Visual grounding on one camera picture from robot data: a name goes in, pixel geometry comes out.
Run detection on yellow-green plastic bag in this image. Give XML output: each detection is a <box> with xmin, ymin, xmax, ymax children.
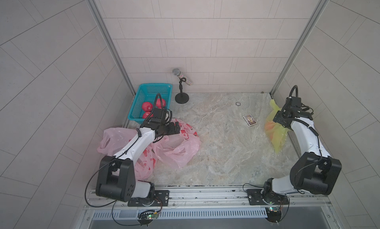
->
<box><xmin>264</xmin><ymin>99</ymin><xmax>289</xmax><ymax>154</ymax></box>

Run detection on pink plastic bag back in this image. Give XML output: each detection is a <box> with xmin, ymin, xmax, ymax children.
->
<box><xmin>152</xmin><ymin>119</ymin><xmax>201</xmax><ymax>170</ymax></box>

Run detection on pink plastic bag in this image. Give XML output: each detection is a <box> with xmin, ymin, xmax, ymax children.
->
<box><xmin>152</xmin><ymin>119</ymin><xmax>201</xmax><ymax>170</ymax></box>
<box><xmin>97</xmin><ymin>128</ymin><xmax>157</xmax><ymax>180</ymax></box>

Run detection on red apple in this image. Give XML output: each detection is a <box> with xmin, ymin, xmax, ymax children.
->
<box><xmin>142</xmin><ymin>112</ymin><xmax>151</xmax><ymax>119</ymax></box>
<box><xmin>155</xmin><ymin>98</ymin><xmax>166</xmax><ymax>109</ymax></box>
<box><xmin>142</xmin><ymin>102</ymin><xmax>153</xmax><ymax>112</ymax></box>

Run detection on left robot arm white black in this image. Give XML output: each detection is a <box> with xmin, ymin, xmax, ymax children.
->
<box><xmin>96</xmin><ymin>93</ymin><xmax>180</xmax><ymax>203</ymax></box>

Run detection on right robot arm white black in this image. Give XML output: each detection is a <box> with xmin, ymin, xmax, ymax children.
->
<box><xmin>262</xmin><ymin>85</ymin><xmax>342</xmax><ymax>205</ymax></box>

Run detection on microphone on black stand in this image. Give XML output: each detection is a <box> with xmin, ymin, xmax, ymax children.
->
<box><xmin>172</xmin><ymin>68</ymin><xmax>192</xmax><ymax>104</ymax></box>

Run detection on playing card deck box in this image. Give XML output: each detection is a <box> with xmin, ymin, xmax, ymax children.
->
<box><xmin>243</xmin><ymin>114</ymin><xmax>257</xmax><ymax>127</ymax></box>

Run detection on teal plastic basket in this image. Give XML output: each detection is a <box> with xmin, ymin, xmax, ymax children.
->
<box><xmin>127</xmin><ymin>83</ymin><xmax>173</xmax><ymax>125</ymax></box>

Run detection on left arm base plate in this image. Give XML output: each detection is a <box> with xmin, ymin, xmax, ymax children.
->
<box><xmin>128</xmin><ymin>190</ymin><xmax>170</xmax><ymax>207</ymax></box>

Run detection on aluminium rail frame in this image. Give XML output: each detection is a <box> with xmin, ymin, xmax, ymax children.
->
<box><xmin>73</xmin><ymin>185</ymin><xmax>343</xmax><ymax>229</ymax></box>

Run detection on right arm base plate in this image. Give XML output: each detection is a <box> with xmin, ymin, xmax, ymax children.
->
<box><xmin>245</xmin><ymin>189</ymin><xmax>289</xmax><ymax>206</ymax></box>

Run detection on left circuit board with cables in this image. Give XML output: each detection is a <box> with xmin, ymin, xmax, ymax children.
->
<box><xmin>137</xmin><ymin>210</ymin><xmax>159</xmax><ymax>226</ymax></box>

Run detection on circuit board with cables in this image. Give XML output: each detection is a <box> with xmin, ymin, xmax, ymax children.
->
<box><xmin>137</xmin><ymin>210</ymin><xmax>159</xmax><ymax>226</ymax></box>
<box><xmin>265</xmin><ymin>207</ymin><xmax>283</xmax><ymax>224</ymax></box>

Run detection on right circuit board with cables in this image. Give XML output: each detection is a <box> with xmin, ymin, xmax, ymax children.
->
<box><xmin>265</xmin><ymin>207</ymin><xmax>283</xmax><ymax>224</ymax></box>

